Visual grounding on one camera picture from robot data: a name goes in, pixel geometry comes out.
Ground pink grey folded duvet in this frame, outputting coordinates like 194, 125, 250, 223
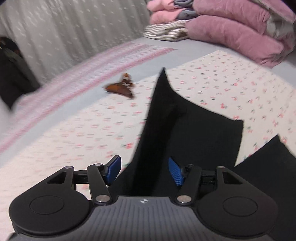
186, 0, 295, 68

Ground pink striped blanket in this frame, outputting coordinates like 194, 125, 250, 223
1, 42, 173, 153

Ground striped folded cloth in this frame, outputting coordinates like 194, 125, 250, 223
143, 20, 189, 42

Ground black pants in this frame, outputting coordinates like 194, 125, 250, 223
109, 70, 243, 198

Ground grey star curtain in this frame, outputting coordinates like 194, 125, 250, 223
1, 0, 149, 84

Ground hanging dark clothes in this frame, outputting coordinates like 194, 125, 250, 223
1, 36, 41, 109

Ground brown hair claw clip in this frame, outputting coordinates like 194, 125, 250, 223
104, 73, 134, 99

